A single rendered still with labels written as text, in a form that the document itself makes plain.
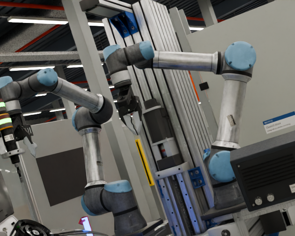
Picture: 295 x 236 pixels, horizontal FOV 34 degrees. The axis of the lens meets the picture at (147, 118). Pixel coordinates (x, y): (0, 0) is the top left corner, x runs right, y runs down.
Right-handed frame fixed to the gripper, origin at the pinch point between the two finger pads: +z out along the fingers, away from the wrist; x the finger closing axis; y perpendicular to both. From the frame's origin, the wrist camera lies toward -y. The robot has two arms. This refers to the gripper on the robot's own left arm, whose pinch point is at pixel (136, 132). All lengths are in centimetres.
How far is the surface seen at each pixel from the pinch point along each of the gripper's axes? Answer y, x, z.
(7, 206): -51, 31, 12
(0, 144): -52, 27, -6
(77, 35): 618, 206, -230
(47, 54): 894, 379, -298
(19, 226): -63, 23, 18
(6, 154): -53, 26, -3
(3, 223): -55, 32, 16
